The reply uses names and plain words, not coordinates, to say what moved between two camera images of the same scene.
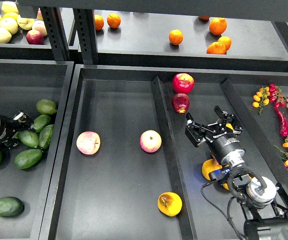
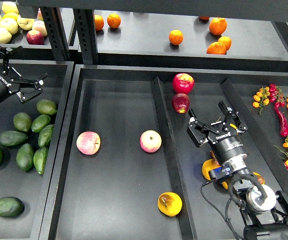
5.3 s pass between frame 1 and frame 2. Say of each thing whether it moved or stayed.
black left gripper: moved
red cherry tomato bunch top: stayed
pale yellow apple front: stayed
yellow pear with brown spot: stayed
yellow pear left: stayed
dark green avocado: moved
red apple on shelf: stayed
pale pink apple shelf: stayed
